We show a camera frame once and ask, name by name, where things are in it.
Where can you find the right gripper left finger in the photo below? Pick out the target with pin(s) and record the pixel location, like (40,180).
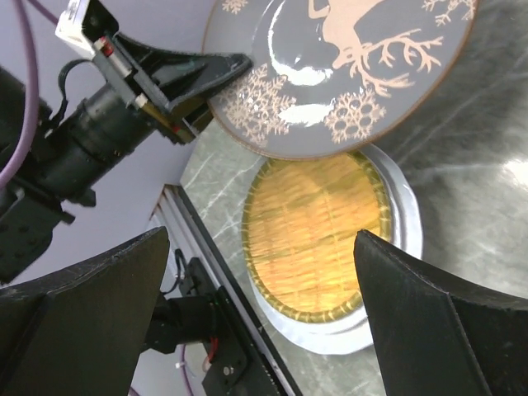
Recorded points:
(80,330)

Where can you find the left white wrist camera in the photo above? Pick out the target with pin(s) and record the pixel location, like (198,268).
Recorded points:
(83,23)

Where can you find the white plate under mat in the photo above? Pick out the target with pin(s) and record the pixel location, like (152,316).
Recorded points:
(352,333)

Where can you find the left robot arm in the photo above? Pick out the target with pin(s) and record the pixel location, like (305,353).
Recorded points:
(31,208)

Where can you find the grey deer pattern plate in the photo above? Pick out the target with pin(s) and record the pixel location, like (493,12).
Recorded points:
(331,76)

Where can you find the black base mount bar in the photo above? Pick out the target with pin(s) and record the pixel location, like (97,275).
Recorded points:
(239,357)

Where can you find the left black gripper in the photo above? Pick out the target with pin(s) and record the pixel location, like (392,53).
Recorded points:
(143,93)

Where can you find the aluminium rail frame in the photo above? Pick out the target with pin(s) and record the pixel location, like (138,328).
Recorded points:
(175,212)

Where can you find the round bamboo mat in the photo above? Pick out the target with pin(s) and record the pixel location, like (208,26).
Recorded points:
(299,226)

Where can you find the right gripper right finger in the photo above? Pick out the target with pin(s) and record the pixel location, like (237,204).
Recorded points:
(435,333)

